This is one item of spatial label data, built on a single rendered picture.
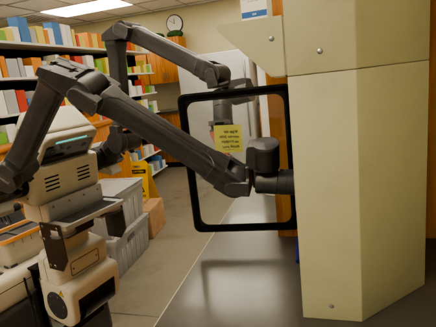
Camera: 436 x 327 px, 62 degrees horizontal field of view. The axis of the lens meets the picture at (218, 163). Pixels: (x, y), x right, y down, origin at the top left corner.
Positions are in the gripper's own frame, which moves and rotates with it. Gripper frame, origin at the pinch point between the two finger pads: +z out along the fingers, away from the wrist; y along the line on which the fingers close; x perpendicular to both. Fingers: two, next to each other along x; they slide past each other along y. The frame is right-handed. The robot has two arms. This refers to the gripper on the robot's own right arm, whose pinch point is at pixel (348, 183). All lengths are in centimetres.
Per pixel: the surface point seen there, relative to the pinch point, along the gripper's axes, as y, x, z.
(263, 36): -13.2, -30.0, -16.1
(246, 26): -13.1, -31.6, -19.0
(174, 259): 175, 129, -115
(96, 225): 143, 87, -162
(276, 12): 24.0, -38.0, -17.4
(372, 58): -10.9, -25.7, 1.4
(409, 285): -4.4, 20.2, 12.6
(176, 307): -13.5, 25.8, -35.9
